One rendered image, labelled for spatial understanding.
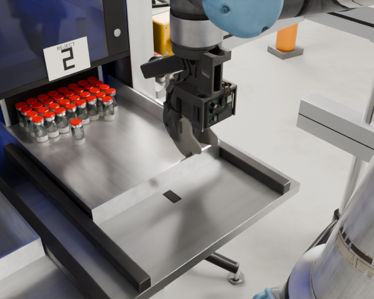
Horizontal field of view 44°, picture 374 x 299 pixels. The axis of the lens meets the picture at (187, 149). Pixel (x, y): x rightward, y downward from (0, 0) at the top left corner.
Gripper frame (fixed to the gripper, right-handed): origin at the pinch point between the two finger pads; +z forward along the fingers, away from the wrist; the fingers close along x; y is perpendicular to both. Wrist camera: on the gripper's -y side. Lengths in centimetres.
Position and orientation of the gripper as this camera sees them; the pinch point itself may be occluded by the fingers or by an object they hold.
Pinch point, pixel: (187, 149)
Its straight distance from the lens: 78.9
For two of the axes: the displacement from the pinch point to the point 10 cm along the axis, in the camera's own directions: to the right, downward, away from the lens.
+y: 6.7, 4.4, -6.0
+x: 7.4, -3.9, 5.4
